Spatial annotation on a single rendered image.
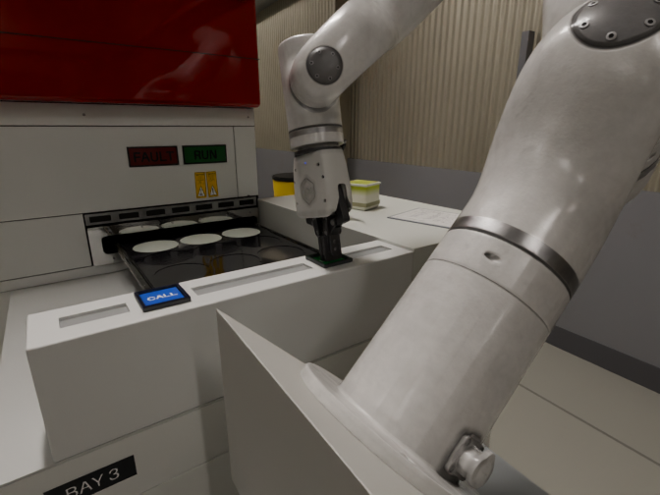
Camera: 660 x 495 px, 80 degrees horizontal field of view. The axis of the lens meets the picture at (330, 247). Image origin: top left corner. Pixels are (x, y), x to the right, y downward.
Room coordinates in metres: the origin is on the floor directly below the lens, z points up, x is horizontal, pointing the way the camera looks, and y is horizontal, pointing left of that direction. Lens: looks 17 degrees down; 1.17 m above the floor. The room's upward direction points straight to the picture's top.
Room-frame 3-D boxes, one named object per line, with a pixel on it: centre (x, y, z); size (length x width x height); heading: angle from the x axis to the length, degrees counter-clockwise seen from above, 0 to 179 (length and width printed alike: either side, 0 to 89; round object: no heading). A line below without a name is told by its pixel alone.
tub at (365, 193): (1.04, -0.08, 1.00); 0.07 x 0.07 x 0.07; 54
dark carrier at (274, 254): (0.87, 0.26, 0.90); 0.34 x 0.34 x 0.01; 36
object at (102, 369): (0.54, 0.10, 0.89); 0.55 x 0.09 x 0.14; 126
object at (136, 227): (1.03, 0.40, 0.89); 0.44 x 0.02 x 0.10; 126
